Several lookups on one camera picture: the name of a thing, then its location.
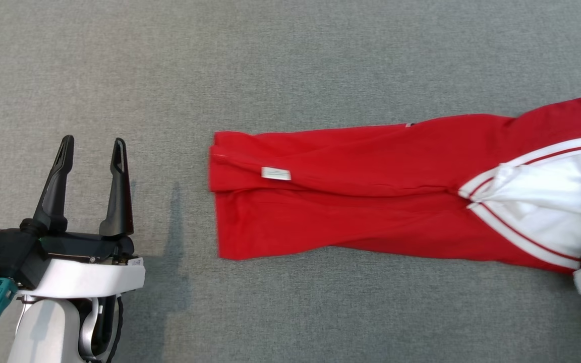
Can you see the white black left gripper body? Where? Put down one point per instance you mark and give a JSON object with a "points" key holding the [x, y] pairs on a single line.
{"points": [[83, 277]]}

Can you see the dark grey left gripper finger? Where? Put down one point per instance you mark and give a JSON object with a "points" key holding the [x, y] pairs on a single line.
{"points": [[56, 196], [120, 201]]}

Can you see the red and white garment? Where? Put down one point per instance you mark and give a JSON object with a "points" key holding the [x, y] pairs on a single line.
{"points": [[346, 201]]}

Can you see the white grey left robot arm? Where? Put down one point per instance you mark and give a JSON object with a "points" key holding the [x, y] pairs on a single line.
{"points": [[43, 333]]}

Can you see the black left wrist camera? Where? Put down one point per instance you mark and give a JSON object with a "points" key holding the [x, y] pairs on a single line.
{"points": [[3, 254]]}

